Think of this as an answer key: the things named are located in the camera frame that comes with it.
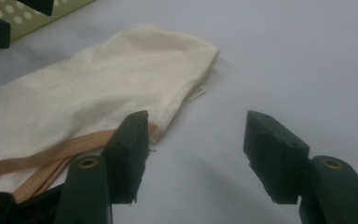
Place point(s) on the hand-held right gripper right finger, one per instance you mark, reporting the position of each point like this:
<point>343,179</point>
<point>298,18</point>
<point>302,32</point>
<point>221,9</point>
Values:
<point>276,155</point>

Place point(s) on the pale green perforated plastic basket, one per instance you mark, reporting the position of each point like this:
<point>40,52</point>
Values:
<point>34,24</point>

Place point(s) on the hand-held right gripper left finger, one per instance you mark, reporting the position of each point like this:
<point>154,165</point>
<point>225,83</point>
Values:
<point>127,155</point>

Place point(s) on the cream baby bodysuit brown trim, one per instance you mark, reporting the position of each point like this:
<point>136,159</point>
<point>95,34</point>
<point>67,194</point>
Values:
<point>90,77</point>

